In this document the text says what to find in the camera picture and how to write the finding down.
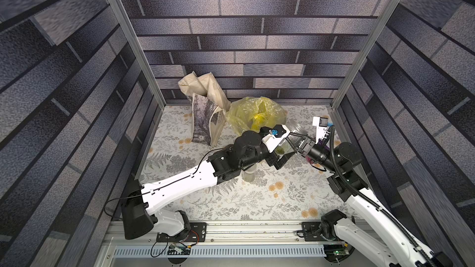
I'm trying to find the green circuit board left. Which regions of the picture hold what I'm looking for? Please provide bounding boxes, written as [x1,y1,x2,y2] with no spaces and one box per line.
[167,244,190,256]

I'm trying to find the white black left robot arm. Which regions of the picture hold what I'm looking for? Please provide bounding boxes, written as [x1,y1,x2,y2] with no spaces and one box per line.
[121,125,291,241]

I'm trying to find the yellow plastic trash bag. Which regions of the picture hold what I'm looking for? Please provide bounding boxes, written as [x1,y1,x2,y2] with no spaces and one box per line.
[225,96,287,136]

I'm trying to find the aluminium frame post right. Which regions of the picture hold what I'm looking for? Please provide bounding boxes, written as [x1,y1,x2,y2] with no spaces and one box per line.
[331,0,419,109]

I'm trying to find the aluminium frame post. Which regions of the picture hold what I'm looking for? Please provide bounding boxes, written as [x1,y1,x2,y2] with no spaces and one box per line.
[331,0,419,109]
[108,0,166,110]

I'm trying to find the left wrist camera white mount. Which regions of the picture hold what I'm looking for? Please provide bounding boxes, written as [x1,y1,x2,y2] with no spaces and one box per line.
[259,124,291,153]

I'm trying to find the clear jar of mung beans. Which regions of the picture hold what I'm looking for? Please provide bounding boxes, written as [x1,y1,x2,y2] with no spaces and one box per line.
[275,119,308,155]

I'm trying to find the purple packet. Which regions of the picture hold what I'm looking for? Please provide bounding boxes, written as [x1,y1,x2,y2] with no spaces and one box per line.
[307,139,333,170]

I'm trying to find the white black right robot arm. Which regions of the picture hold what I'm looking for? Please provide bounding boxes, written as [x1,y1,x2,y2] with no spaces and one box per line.
[291,126,453,267]

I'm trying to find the aluminium frame post left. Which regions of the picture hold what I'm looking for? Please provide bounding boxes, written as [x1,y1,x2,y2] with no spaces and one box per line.
[108,0,166,110]

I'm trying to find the green circuit board right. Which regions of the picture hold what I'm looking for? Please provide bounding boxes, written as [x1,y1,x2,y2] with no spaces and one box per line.
[324,245,351,260]

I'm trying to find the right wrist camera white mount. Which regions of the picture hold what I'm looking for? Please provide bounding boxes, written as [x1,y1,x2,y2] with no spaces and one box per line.
[312,117,333,145]

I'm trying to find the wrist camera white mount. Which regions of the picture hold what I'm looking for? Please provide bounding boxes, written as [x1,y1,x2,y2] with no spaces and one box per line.
[259,124,291,153]
[312,117,333,145]

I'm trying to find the green circuit board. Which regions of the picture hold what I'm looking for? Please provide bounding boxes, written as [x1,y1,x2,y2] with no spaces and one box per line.
[167,244,190,256]
[324,245,351,260]

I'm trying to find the beige printed tote bag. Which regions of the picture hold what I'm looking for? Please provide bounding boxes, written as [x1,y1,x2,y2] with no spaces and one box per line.
[178,72,231,147]

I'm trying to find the small clear bean jar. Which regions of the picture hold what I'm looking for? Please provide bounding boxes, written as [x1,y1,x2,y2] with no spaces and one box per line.
[242,164,257,182]

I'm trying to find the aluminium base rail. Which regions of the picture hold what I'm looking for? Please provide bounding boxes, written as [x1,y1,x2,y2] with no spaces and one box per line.
[102,220,339,260]

